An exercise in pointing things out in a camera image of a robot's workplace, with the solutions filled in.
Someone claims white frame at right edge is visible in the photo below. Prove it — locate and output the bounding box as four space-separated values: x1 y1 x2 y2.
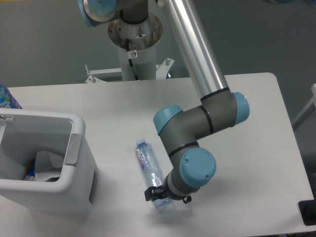
292 83 316 131

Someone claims blue snack wrapper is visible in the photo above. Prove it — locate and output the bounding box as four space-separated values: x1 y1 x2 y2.
23 158 60 182

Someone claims clear plastic bag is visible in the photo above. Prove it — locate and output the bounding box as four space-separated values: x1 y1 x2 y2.
35 151 64 182

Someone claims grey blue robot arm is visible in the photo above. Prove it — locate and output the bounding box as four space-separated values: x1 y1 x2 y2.
78 0 250 203

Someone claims white bracket frame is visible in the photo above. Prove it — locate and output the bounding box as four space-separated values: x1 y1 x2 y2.
156 58 174 80
85 64 122 83

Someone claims blue patterned bottle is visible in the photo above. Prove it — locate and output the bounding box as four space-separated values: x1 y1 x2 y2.
0 84 22 109

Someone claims clear plastic water bottle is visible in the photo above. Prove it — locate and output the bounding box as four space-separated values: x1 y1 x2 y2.
134 139 173 210

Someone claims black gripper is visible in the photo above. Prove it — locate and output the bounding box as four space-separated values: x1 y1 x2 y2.
144 186 192 203

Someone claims black device at table edge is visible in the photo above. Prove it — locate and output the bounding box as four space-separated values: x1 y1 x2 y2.
298 199 316 226

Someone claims black cable on pedestal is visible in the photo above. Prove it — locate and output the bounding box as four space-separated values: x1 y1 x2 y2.
125 38 140 81

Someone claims white right bracket frame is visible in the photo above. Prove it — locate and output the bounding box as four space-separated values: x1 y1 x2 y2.
156 58 174 80

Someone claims white plastic trash can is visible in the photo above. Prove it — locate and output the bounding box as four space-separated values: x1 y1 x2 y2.
0 109 98 213

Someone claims white left bracket frame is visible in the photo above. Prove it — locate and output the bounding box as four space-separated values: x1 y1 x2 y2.
85 64 122 83

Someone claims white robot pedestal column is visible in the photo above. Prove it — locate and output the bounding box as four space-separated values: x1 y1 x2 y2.
108 13 163 81

